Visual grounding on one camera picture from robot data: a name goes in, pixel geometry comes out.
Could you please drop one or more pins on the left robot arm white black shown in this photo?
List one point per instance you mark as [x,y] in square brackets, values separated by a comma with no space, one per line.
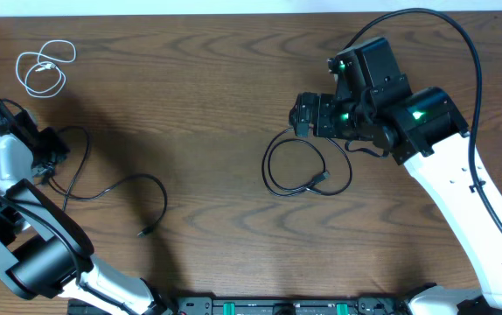
[43,251]

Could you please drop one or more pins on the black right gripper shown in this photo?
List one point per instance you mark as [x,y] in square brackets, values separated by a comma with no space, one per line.
[323,103]

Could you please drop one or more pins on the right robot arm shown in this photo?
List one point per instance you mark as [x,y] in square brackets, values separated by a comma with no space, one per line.
[426,133]

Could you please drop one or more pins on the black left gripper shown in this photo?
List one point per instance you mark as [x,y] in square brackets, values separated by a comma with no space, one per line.
[61,149]

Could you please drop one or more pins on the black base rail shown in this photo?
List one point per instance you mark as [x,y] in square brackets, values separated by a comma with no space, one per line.
[367,304]

